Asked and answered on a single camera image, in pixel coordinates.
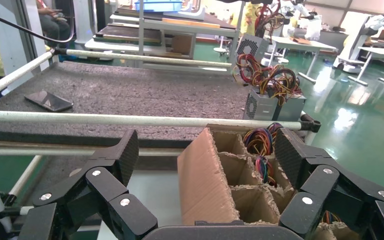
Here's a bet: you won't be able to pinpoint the wires inside cardboard box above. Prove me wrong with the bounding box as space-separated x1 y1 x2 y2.
243 127 274 157

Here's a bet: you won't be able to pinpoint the small cardboard box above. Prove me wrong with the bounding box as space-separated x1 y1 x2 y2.
172 34 194 56

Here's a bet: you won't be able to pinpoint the black pipe corner connector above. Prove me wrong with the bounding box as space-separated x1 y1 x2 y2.
299 113 322 133

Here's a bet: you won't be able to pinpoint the white humanoid robot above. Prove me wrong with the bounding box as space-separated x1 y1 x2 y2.
278 0 324 41

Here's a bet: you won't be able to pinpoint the long white rail pipe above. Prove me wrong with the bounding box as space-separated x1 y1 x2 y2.
0 110 304 131

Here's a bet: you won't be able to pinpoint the white work table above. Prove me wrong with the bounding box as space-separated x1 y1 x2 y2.
266 35 338 84

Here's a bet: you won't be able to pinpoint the white metal shelf table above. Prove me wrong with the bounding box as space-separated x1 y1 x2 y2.
84 4 243 75

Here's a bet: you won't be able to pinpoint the white diagonal brace pipe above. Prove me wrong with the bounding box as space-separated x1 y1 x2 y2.
8 154 44 200

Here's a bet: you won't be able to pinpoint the blue plastic tray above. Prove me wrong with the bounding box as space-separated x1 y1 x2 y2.
133 0 184 13

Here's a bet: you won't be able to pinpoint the grey speckled felt mat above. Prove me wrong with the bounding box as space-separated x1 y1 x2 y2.
0 61 256 147

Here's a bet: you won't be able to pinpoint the grey power supply with wires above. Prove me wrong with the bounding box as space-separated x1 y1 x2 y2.
321 210 342 224
266 121 284 135
233 52 279 122
235 0 287 65
261 64 307 123
254 155 277 186

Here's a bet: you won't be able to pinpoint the grey upright panel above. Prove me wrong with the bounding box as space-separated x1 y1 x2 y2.
0 0 49 90

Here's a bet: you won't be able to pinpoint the white table top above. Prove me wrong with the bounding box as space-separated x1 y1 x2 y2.
357 46 384 62

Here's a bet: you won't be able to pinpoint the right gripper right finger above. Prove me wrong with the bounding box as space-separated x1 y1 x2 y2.
274 127 384 240

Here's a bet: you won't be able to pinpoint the brown cardboard box with dividers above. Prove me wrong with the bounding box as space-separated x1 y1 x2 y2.
177 124 362 240

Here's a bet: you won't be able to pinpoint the black cable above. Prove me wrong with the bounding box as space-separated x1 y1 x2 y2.
0 9 77 46

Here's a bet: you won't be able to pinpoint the seated person in dark trousers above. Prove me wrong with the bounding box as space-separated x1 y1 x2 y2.
36 0 72 49

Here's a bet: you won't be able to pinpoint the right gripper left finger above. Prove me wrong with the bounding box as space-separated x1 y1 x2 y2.
19 128 159 240

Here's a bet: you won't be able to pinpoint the black smartphone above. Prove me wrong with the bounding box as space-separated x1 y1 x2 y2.
23 90 75 113

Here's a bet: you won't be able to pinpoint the white wheeled robot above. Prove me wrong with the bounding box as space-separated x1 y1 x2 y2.
332 4 384 74

